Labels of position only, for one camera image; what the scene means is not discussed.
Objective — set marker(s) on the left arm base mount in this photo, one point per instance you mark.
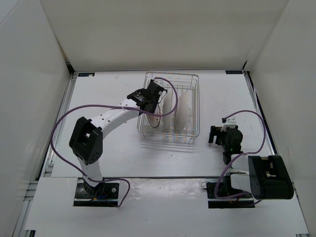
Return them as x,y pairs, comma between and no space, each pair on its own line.
103,195

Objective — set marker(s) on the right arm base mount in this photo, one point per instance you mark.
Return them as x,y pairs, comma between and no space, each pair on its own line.
244,201

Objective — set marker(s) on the blue corner label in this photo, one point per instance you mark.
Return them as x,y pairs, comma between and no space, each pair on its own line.
233,72
86,74

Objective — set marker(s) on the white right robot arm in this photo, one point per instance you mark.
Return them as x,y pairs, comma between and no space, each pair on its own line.
256,176

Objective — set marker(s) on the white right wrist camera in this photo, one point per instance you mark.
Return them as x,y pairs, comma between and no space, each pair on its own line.
228,123

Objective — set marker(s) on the right blue corner label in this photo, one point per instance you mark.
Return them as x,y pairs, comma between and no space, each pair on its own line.
233,72

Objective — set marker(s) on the metal wire dish rack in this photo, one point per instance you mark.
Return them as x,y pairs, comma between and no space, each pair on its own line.
177,83

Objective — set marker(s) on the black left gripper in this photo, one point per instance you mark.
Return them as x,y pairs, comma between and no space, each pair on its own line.
155,104

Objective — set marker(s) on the left blue corner label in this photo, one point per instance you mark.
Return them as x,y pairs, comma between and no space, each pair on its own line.
86,74

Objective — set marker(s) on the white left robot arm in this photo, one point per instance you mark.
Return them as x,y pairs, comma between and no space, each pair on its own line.
86,140

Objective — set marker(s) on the white middle plate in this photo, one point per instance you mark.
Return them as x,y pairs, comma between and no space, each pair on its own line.
166,108

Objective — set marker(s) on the white plate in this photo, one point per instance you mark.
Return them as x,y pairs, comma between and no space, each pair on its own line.
181,115
166,108

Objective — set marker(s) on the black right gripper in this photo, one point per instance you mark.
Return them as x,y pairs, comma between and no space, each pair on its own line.
214,132

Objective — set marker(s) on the plate with orange sunburst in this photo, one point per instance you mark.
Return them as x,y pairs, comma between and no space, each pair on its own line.
154,121

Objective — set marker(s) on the white right plate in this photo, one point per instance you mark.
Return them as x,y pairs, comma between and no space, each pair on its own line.
181,115

